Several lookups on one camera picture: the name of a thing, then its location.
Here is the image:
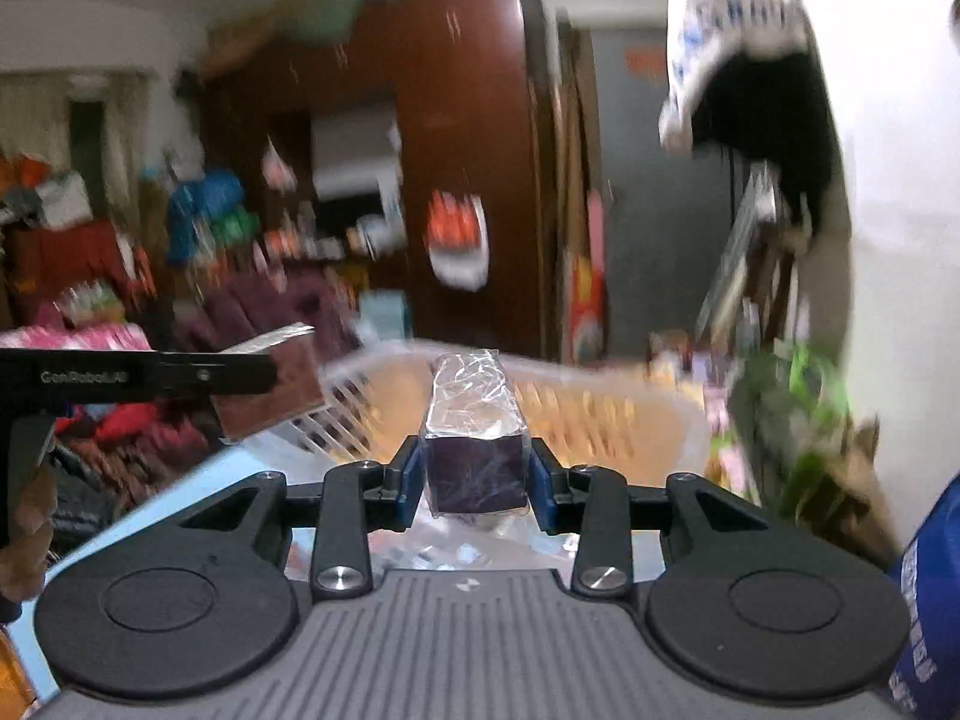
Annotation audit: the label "pink board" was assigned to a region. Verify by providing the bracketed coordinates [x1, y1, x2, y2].
[587, 190, 608, 265]

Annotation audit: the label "brown box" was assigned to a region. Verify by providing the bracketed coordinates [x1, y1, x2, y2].
[212, 324, 325, 445]

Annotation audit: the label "metal crutches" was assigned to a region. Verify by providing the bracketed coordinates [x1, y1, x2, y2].
[696, 163, 782, 347]

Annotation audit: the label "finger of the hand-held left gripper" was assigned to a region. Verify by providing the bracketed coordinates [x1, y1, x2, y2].
[154, 352, 280, 397]

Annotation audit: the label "person's left hand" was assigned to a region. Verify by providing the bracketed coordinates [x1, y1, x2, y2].
[0, 465, 59, 610]

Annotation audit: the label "green cloth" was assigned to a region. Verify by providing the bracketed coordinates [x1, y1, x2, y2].
[287, 0, 362, 47]

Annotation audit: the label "plastic purple box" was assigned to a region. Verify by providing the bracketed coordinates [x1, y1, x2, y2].
[420, 350, 535, 520]

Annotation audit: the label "maroon cloth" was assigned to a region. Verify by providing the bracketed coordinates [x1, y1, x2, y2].
[174, 268, 362, 362]

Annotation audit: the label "red door sticker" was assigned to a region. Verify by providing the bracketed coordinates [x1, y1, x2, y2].
[625, 47, 670, 81]

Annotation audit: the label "grey metal door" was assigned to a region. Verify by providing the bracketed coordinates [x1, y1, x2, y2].
[591, 26, 745, 362]

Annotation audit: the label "blue plastic bag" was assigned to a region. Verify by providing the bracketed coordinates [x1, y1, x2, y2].
[163, 167, 250, 265]

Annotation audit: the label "clear plastic basket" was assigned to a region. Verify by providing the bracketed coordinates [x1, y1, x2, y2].
[247, 337, 712, 541]

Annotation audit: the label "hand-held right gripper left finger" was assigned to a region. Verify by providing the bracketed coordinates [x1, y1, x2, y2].
[178, 435, 421, 602]

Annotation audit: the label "red yellow bag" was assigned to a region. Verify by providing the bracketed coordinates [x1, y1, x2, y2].
[568, 253, 610, 362]

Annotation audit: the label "red cloth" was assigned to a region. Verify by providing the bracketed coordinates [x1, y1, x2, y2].
[6, 220, 130, 317]

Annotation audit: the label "green plastic bag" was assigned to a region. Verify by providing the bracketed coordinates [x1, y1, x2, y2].
[729, 343, 850, 520]

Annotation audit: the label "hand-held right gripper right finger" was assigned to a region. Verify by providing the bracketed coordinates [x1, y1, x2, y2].
[527, 439, 773, 602]

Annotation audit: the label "brown wooden wardrobe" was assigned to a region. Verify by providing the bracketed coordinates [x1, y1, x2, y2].
[201, 0, 562, 362]

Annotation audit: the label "teal box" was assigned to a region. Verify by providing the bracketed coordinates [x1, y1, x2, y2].
[358, 289, 413, 344]

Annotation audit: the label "white and black hanging garment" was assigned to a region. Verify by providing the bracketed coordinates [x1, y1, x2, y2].
[657, 0, 839, 257]

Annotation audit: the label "blue shopping bag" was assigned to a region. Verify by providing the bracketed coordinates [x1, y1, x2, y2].
[887, 474, 960, 715]

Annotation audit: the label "orange white plastic bag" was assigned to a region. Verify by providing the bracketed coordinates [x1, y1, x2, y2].
[422, 190, 494, 293]

